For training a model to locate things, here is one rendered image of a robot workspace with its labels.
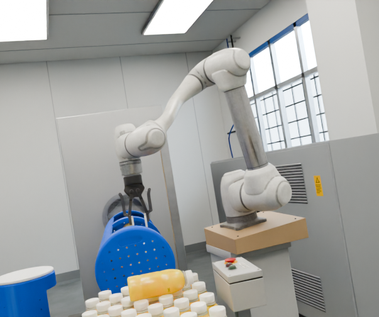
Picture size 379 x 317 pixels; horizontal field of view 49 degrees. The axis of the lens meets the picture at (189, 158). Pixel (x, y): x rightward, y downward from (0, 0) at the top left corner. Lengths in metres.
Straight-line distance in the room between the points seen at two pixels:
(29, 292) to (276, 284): 1.14
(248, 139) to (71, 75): 5.31
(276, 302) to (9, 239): 5.17
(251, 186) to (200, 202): 5.25
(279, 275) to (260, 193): 0.44
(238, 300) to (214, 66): 1.05
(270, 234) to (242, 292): 0.79
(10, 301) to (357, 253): 2.13
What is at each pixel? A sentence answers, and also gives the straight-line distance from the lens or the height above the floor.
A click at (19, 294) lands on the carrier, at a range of 2.09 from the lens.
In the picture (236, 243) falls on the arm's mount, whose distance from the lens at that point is 1.90.
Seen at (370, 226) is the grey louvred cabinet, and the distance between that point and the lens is 3.14.
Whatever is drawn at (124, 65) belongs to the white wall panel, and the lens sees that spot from 7.11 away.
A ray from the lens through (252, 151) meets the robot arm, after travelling 1.90.
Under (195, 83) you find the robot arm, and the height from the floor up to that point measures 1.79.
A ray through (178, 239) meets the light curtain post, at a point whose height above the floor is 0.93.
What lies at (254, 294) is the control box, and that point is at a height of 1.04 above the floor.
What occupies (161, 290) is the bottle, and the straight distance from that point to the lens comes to 1.18.
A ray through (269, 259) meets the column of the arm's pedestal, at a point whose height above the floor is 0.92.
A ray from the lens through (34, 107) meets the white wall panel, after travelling 6.83.
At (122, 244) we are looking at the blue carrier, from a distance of 1.52.
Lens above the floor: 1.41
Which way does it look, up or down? 1 degrees up
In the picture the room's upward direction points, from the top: 9 degrees counter-clockwise
